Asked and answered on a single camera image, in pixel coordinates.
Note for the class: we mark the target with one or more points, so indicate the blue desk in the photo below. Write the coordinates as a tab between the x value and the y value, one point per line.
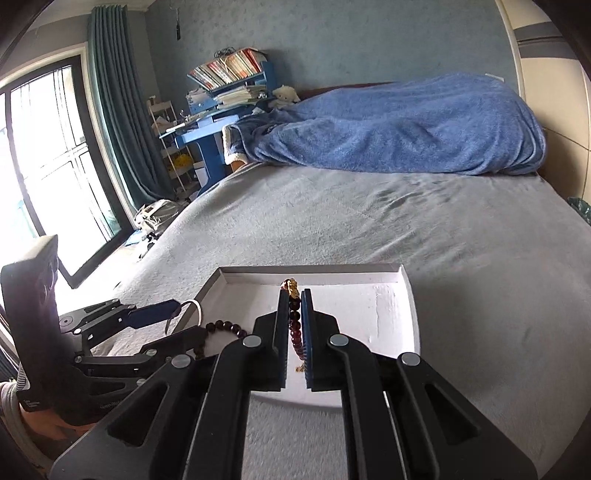
207	143

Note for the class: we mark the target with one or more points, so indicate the shallow grey cardboard box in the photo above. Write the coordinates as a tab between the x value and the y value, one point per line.
360	314

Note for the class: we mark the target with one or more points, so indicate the yellow plastic item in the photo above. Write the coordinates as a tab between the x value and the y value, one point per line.
182	161

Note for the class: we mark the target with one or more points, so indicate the white bag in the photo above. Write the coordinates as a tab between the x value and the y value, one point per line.
154	214

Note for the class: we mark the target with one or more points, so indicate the stack of papers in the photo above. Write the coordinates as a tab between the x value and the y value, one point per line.
235	96

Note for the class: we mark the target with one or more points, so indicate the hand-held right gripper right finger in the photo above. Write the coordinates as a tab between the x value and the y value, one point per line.
308	341

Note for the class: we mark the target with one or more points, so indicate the black framed glass door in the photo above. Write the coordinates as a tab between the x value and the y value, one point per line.
46	161

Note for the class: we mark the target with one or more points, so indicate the row of books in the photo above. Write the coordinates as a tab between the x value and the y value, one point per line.
226	69

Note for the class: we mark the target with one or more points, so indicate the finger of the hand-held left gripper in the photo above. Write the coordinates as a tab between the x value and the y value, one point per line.
175	341
152	311

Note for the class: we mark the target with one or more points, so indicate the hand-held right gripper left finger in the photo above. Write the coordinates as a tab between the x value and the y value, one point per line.
282	341

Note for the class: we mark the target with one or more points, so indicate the green patterned cloth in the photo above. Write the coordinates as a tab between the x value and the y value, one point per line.
581	210

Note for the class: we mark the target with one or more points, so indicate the blue fleece blanket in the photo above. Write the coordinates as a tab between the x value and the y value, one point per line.
392	124

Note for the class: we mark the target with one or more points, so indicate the teal curtain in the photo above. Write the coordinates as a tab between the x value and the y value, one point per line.
124	115

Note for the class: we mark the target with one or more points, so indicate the white stuffed toy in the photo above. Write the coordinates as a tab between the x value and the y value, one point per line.
284	96

